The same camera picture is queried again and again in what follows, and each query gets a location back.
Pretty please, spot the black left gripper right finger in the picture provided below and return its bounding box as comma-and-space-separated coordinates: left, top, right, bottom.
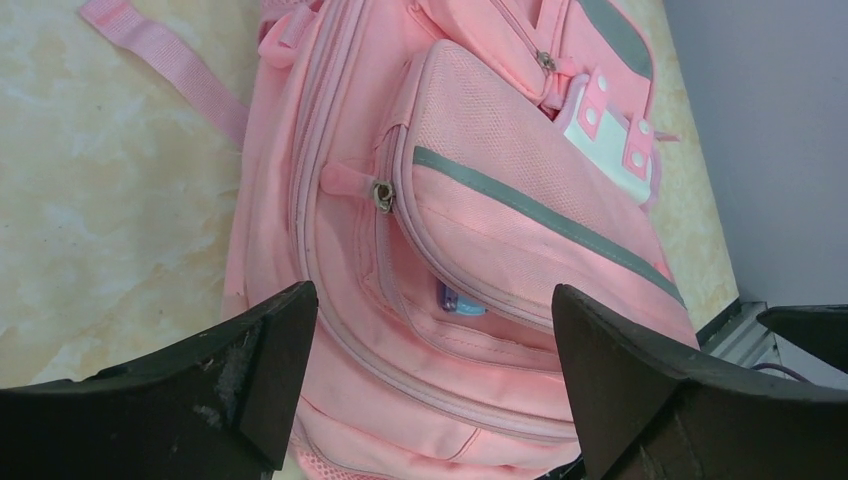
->
552, 285, 847, 479

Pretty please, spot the blue correction tape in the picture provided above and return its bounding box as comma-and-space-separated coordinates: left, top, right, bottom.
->
437, 283, 487, 317

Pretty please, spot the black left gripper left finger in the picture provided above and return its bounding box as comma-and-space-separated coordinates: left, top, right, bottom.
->
1, 281, 318, 479

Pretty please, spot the metal frame rail right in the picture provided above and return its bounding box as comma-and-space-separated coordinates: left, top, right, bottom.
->
701, 302, 782, 368

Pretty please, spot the pink backpack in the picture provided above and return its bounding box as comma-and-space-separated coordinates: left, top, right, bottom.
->
80, 1, 696, 479

